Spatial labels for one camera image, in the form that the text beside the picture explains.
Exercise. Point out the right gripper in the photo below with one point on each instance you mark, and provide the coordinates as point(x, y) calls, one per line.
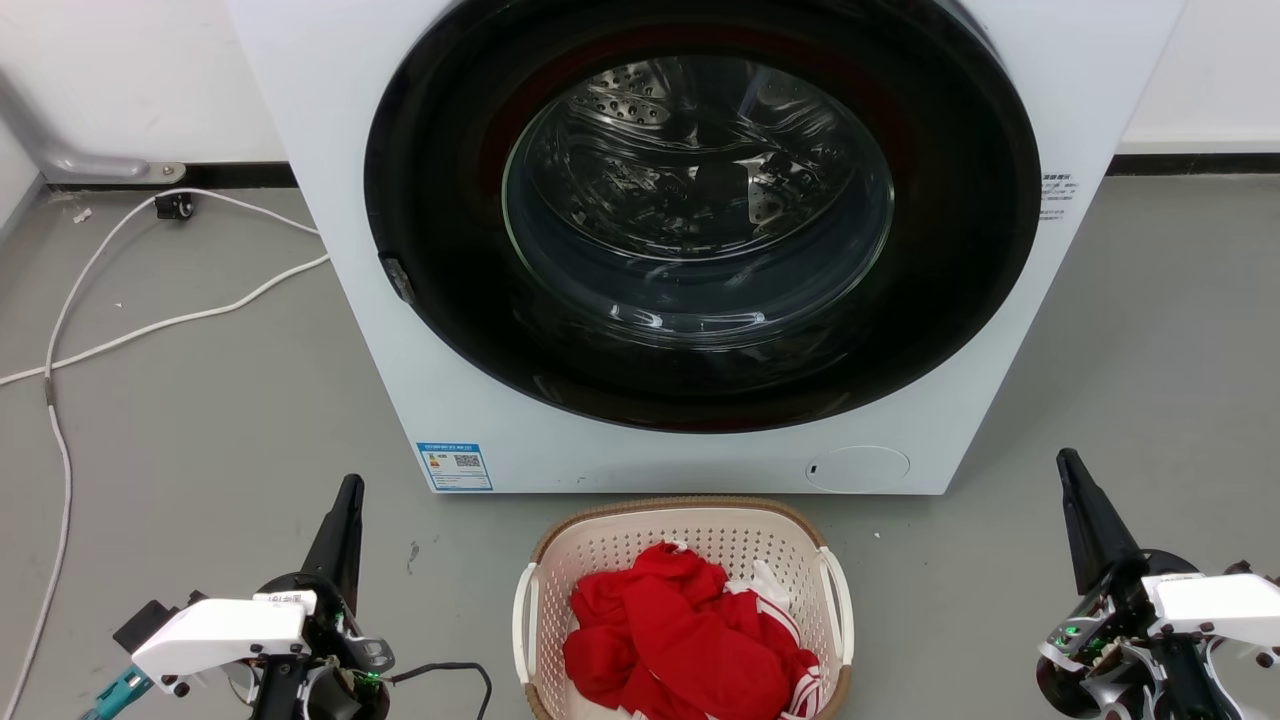
point(1110, 650)

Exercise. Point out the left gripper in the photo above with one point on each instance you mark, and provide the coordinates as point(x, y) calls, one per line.
point(335, 650)

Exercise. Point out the cream plastic laundry basket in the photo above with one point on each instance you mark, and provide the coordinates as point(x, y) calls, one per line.
point(640, 535)

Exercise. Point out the blue energy label sticker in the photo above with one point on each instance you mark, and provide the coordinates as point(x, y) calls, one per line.
point(455, 466)

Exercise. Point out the round white filter cover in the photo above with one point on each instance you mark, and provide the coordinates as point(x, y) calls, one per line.
point(858, 468)

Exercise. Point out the teal connector piece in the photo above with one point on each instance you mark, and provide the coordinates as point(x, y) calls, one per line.
point(115, 695)

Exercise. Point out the white red-striped garment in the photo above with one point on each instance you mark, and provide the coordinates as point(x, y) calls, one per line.
point(775, 595)

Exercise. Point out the small text sticker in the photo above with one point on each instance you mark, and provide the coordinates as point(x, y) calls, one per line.
point(1058, 195)

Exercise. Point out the red garment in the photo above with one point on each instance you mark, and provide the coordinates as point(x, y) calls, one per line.
point(690, 640)

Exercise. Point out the black round washer door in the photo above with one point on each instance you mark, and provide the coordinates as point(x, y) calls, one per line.
point(440, 200)

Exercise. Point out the white front-load washing machine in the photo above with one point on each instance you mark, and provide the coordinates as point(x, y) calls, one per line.
point(330, 120)

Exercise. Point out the grey floor pipe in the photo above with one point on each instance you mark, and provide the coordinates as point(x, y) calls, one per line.
point(60, 150)

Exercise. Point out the steel washer drum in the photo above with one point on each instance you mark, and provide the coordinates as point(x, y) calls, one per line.
point(690, 190)

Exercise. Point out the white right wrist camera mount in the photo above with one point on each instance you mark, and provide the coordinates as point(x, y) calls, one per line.
point(1220, 600)

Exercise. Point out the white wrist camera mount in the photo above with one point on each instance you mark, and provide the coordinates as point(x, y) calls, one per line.
point(215, 635)
point(1220, 600)

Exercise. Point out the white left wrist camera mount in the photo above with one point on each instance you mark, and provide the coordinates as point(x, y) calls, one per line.
point(215, 635)

